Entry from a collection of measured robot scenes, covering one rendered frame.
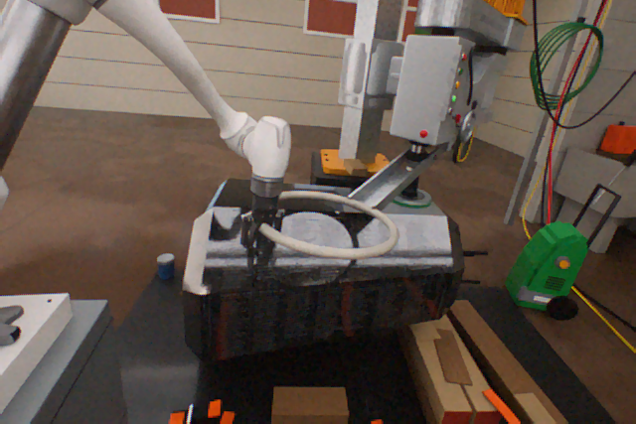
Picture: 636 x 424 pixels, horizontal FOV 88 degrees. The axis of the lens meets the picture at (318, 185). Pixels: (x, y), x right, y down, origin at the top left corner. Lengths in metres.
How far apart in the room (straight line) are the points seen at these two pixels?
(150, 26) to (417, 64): 1.04
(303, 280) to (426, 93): 0.89
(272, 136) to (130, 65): 7.13
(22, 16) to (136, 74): 7.02
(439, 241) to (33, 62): 1.41
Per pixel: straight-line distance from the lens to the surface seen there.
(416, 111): 1.48
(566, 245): 2.54
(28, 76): 0.91
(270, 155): 0.87
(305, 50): 7.48
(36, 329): 0.90
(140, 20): 0.76
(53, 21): 0.90
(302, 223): 1.36
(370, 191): 1.40
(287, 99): 7.51
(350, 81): 2.14
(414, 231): 1.48
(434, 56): 1.46
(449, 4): 1.45
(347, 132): 2.27
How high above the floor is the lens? 1.41
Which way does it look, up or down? 21 degrees down
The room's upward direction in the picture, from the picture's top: 6 degrees clockwise
